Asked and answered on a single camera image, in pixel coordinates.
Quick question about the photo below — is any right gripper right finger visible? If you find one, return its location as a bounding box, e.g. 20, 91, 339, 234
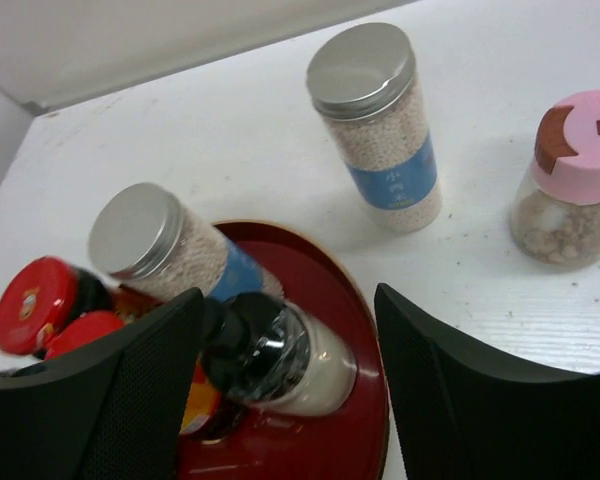
374, 284, 600, 479

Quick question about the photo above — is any pink-lid spice jar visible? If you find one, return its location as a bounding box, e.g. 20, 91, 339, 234
509, 90, 600, 268

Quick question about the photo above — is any tall red-lid sauce jar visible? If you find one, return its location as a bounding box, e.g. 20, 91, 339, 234
0, 256, 114, 356

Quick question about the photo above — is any round red lacquer tray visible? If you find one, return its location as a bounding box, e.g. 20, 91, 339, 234
178, 221, 389, 479

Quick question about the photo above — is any black-cap white powder bottle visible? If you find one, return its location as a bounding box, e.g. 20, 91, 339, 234
199, 292, 357, 417

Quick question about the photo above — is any silver-lid blue-label grain jar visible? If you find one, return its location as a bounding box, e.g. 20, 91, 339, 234
306, 22, 442, 233

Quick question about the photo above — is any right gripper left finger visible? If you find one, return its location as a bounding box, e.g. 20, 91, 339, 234
0, 289, 204, 479

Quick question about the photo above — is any short red-lid sauce jar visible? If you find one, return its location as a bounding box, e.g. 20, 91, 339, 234
44, 310, 125, 360

